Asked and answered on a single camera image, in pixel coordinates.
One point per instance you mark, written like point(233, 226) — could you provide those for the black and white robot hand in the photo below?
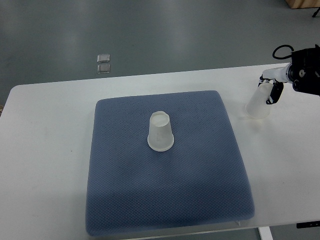
point(278, 77)

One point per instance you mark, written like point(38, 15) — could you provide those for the blue grey fabric cushion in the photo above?
point(200, 180)

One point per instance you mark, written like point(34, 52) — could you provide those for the white paper cup on cushion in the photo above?
point(160, 136)

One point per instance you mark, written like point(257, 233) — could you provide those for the black table control panel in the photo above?
point(310, 224)

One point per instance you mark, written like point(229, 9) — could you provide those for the upper metal floor plate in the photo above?
point(103, 58)

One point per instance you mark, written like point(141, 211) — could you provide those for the black tripod leg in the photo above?
point(316, 13)

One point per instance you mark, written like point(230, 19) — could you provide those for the wooden box corner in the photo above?
point(303, 4)

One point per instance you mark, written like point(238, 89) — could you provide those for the white table leg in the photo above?
point(265, 233)

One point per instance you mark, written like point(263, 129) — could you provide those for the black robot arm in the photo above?
point(304, 72)

